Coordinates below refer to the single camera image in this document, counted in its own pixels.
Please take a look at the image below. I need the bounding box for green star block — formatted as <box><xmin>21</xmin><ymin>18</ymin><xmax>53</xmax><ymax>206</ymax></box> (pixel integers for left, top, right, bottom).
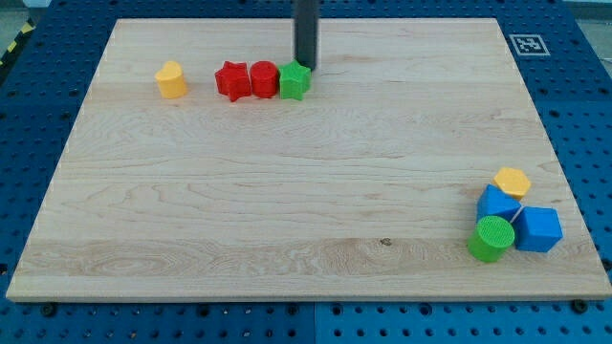
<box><xmin>278</xmin><ymin>60</ymin><xmax>312</xmax><ymax>100</ymax></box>

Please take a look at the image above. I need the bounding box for red star block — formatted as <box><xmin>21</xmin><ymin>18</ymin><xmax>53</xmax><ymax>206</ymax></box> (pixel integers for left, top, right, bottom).
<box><xmin>214</xmin><ymin>61</ymin><xmax>251</xmax><ymax>102</ymax></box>

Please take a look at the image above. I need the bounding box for light wooden board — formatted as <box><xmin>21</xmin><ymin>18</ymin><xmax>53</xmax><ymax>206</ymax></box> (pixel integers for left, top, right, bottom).
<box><xmin>7</xmin><ymin>18</ymin><xmax>611</xmax><ymax>303</ymax></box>

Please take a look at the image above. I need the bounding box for red cylinder block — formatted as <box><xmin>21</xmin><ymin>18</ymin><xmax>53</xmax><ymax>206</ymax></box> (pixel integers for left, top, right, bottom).
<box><xmin>250</xmin><ymin>60</ymin><xmax>279</xmax><ymax>98</ymax></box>

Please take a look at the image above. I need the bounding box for yellow heart block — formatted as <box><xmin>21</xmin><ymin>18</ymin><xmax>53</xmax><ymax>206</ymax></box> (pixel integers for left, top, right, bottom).
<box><xmin>154</xmin><ymin>60</ymin><xmax>188</xmax><ymax>98</ymax></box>

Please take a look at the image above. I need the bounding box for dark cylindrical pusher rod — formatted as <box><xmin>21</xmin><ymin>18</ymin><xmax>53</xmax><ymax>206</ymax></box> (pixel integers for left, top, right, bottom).
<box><xmin>293</xmin><ymin>0</ymin><xmax>319</xmax><ymax>70</ymax></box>

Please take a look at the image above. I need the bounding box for blue triangle block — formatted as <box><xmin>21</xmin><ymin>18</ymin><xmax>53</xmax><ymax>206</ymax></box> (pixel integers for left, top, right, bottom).
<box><xmin>476</xmin><ymin>184</ymin><xmax>521</xmax><ymax>222</ymax></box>

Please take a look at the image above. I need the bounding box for green cylinder block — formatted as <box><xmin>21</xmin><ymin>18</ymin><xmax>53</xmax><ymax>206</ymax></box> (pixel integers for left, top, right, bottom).
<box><xmin>467</xmin><ymin>215</ymin><xmax>515</xmax><ymax>263</ymax></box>

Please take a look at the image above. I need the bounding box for yellow hexagon block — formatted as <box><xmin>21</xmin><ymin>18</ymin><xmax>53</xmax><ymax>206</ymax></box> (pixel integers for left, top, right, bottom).
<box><xmin>492</xmin><ymin>167</ymin><xmax>532</xmax><ymax>201</ymax></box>

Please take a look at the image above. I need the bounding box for blue cube block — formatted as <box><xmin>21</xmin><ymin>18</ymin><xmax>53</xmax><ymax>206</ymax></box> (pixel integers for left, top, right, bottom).
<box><xmin>514</xmin><ymin>206</ymin><xmax>563</xmax><ymax>252</ymax></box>

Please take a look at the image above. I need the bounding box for white fiducial marker tag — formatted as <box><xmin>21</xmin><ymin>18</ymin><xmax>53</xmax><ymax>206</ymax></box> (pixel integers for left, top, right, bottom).
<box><xmin>510</xmin><ymin>33</ymin><xmax>550</xmax><ymax>56</ymax></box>

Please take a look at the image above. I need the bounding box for black bolt front left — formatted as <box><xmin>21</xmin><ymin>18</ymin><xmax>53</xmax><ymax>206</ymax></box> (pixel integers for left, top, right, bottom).
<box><xmin>40</xmin><ymin>303</ymin><xmax>57</xmax><ymax>317</ymax></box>

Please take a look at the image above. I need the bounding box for black bolt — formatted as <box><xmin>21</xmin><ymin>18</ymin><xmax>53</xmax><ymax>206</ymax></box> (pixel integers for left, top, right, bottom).
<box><xmin>571</xmin><ymin>299</ymin><xmax>589</xmax><ymax>314</ymax></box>
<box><xmin>40</xmin><ymin>303</ymin><xmax>57</xmax><ymax>317</ymax></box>

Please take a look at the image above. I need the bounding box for black bolt front right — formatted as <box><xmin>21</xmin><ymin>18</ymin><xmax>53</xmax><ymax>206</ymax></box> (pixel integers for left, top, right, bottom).
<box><xmin>571</xmin><ymin>299</ymin><xmax>589</xmax><ymax>314</ymax></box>

